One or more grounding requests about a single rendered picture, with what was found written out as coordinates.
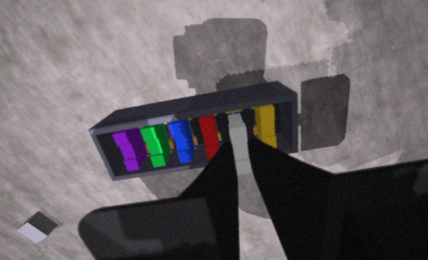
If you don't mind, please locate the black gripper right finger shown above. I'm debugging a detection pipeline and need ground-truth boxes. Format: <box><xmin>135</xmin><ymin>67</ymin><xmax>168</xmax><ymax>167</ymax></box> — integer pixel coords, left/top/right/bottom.
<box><xmin>247</xmin><ymin>137</ymin><xmax>428</xmax><ymax>260</ymax></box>

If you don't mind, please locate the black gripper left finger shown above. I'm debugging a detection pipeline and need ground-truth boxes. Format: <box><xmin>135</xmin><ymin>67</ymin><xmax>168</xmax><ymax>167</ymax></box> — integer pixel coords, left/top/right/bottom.
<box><xmin>78</xmin><ymin>141</ymin><xmax>240</xmax><ymax>260</ymax></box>

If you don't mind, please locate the red fuse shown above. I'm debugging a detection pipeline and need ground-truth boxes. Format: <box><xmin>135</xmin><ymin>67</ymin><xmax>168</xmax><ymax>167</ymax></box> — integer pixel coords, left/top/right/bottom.
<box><xmin>199</xmin><ymin>115</ymin><xmax>219</xmax><ymax>159</ymax></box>

